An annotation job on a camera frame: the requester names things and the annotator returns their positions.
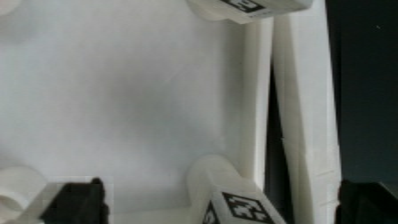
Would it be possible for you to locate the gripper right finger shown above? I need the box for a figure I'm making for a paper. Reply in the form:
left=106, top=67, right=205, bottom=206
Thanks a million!
left=335, top=180, right=398, bottom=224

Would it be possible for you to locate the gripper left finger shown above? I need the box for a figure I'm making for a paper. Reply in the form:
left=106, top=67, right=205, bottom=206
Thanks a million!
left=38, top=178, right=109, bottom=224

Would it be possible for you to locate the white table leg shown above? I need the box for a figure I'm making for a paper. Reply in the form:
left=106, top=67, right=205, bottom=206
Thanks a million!
left=186, top=0, right=314, bottom=24
left=186, top=155, right=285, bottom=224

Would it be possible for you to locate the white square table top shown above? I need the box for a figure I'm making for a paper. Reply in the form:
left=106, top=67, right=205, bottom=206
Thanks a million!
left=0, top=0, right=271, bottom=224

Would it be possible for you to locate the white U-shaped obstacle fence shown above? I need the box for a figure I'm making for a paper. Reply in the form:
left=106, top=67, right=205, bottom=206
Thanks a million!
left=271, top=0, right=340, bottom=224

